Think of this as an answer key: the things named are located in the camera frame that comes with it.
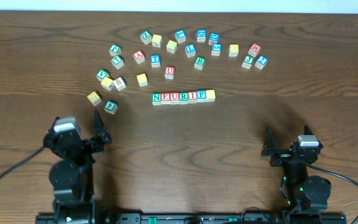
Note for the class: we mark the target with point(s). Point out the red I block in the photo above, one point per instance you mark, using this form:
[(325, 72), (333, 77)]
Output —
[(192, 97)]

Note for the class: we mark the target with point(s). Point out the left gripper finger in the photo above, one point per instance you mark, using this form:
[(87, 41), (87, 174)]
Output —
[(99, 128), (56, 123)]

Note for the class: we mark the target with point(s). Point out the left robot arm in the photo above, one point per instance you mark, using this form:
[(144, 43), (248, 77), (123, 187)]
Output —
[(72, 177)]

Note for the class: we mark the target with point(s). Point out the yellow K block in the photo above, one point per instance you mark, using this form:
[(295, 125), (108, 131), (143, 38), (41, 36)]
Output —
[(233, 50)]

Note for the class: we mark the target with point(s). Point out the green R block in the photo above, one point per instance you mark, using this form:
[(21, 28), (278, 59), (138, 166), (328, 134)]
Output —
[(183, 98)]

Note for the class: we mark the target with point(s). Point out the blue T block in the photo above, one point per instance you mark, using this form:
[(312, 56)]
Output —
[(155, 61)]

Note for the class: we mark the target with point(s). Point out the blue L block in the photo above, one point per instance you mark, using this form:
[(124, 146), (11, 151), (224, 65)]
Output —
[(190, 50)]

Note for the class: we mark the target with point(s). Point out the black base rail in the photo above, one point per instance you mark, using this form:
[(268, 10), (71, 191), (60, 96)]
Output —
[(135, 218)]

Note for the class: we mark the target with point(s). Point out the green Z block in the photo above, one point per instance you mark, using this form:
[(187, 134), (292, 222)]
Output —
[(146, 37)]

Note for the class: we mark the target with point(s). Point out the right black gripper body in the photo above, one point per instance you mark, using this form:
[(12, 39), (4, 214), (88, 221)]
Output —
[(284, 155)]

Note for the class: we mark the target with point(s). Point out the red A block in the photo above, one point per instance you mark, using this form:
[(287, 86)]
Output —
[(139, 56)]

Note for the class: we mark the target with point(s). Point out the blue P block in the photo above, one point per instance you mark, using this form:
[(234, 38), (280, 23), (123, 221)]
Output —
[(201, 96)]

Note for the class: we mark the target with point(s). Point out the green J block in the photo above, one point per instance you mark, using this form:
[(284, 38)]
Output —
[(247, 62)]

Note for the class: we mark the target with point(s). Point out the green N block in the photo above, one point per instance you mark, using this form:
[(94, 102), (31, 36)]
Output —
[(156, 99)]

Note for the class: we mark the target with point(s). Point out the yellow block far left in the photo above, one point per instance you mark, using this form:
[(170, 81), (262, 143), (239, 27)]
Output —
[(95, 98)]

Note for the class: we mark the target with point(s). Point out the red M block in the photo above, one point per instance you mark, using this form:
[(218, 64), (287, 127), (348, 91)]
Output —
[(254, 50)]

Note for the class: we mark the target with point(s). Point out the green 4 block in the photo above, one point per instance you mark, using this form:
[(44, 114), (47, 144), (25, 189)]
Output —
[(111, 107)]

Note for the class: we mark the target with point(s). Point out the green B block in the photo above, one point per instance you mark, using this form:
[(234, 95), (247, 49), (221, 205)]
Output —
[(199, 62)]

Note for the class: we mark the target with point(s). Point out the plain wooden picture block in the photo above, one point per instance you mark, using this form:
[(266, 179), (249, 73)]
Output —
[(119, 83)]

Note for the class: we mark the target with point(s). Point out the yellow S block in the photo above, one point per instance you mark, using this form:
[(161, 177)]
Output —
[(210, 95)]

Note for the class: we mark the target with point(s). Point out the green V block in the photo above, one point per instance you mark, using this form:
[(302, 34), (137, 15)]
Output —
[(101, 74)]

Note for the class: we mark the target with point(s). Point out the red E block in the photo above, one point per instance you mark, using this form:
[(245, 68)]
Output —
[(165, 98)]

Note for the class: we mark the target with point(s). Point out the yellow block top row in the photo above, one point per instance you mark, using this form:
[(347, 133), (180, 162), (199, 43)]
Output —
[(156, 40)]

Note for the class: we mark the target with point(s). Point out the red u block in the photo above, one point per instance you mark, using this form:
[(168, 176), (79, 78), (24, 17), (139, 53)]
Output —
[(169, 72), (174, 98)]

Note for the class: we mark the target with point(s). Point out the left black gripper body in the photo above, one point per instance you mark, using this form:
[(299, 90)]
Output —
[(89, 145)]

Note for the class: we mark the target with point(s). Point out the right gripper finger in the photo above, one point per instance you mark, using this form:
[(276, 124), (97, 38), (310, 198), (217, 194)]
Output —
[(307, 130), (269, 142)]

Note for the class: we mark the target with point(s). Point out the yellow block beside V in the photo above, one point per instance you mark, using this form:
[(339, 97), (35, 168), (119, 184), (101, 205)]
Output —
[(107, 83)]

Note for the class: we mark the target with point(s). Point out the blue 2 block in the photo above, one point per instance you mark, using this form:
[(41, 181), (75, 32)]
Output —
[(261, 62)]

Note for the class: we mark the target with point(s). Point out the blue 5 block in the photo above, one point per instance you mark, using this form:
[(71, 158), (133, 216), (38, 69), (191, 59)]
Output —
[(216, 49)]

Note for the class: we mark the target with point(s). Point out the yellow C block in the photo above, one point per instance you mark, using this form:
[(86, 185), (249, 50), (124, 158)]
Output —
[(171, 46)]

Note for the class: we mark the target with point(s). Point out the yellow O block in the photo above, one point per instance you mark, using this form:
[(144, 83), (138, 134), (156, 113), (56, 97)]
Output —
[(142, 79)]

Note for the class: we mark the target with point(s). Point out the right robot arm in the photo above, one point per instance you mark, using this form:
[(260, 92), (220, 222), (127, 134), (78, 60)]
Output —
[(307, 195)]

